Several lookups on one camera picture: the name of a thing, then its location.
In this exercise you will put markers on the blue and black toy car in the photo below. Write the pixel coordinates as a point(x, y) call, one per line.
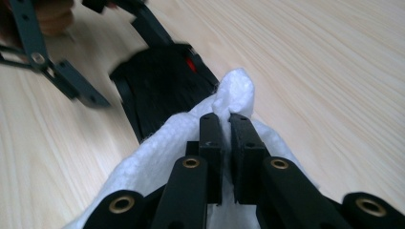
point(162, 86)

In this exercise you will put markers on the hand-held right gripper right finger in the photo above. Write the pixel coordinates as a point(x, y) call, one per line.
point(248, 152)

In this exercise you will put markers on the white wet wipe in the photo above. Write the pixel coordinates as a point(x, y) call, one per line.
point(149, 165)

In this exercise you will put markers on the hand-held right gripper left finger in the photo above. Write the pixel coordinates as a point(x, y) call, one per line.
point(210, 143)

